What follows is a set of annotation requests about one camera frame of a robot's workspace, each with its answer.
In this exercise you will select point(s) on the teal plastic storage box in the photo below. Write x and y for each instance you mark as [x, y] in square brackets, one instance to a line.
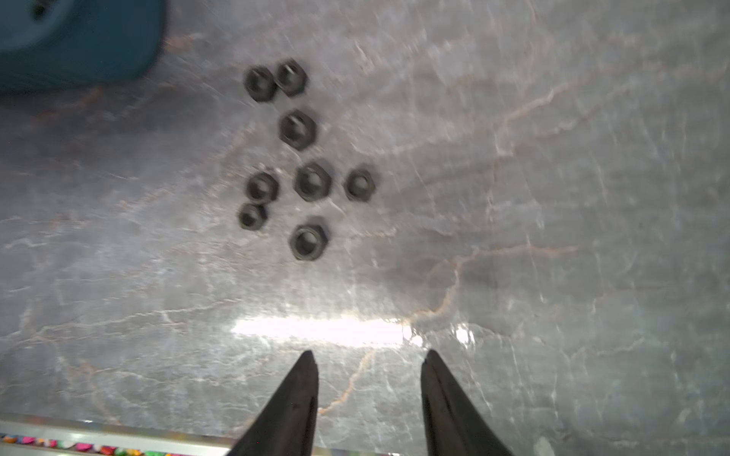
[49, 45]

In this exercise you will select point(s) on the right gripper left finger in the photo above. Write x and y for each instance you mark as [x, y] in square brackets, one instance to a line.
[286, 425]

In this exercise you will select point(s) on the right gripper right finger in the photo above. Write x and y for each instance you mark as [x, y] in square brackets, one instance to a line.
[453, 426]

